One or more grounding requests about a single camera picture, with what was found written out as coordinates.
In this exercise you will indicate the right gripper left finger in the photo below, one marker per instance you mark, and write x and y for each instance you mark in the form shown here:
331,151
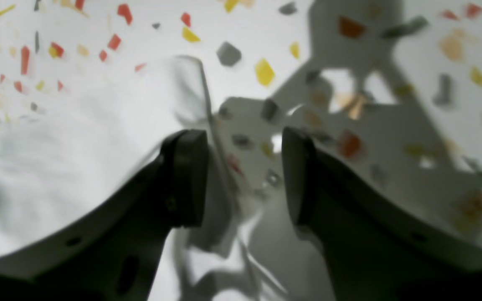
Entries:
113,253

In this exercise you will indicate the white T-shirt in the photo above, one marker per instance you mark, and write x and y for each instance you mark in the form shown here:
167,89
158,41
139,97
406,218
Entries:
62,162

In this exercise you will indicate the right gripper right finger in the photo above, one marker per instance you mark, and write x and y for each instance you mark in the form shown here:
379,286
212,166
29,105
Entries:
373,251

